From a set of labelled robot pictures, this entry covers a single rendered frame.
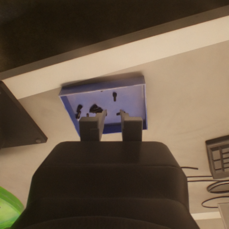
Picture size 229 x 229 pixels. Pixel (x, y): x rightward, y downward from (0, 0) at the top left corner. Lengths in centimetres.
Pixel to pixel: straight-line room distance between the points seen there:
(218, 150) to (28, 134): 39
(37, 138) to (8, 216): 14
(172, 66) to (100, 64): 10
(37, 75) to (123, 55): 13
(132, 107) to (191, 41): 13
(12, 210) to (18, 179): 32
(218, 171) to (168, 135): 17
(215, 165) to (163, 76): 27
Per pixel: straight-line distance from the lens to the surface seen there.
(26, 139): 38
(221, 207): 61
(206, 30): 25
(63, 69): 25
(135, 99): 27
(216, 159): 43
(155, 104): 28
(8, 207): 28
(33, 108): 32
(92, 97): 27
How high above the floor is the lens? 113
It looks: 47 degrees down
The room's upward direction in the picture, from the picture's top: 179 degrees counter-clockwise
